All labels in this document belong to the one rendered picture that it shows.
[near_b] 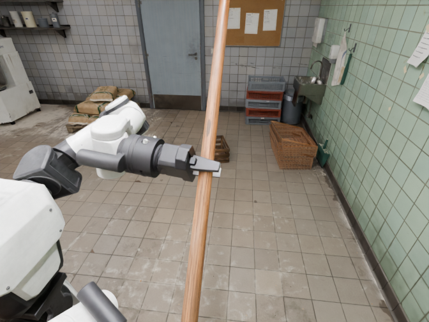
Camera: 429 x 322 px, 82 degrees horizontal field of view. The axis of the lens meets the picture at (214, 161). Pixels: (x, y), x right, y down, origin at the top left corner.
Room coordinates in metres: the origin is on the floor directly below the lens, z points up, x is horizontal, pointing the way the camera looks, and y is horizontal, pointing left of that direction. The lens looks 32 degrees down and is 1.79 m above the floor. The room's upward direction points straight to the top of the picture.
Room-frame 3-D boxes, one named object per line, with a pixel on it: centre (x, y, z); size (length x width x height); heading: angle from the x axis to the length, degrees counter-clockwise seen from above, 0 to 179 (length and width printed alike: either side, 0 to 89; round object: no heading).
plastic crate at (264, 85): (4.18, -0.87, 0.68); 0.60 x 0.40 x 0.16; 84
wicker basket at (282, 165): (2.88, -1.01, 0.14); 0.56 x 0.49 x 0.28; 0
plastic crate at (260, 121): (4.19, -0.86, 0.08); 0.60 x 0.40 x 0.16; 86
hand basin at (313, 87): (3.60, -1.37, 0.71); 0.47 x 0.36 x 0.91; 174
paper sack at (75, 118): (3.94, 2.17, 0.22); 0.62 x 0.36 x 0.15; 179
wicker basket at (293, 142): (2.87, -1.01, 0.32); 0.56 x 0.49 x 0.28; 2
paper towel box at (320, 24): (4.08, -1.54, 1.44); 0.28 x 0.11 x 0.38; 174
